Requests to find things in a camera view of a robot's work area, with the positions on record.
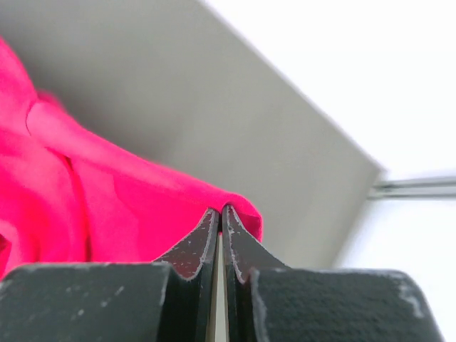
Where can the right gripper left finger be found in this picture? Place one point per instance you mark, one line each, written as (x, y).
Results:
(165, 300)

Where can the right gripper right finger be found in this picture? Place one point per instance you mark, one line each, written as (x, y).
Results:
(270, 301)

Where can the pink t shirt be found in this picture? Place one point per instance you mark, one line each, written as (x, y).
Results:
(68, 195)

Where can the right aluminium frame post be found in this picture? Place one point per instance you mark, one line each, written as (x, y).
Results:
(437, 188)

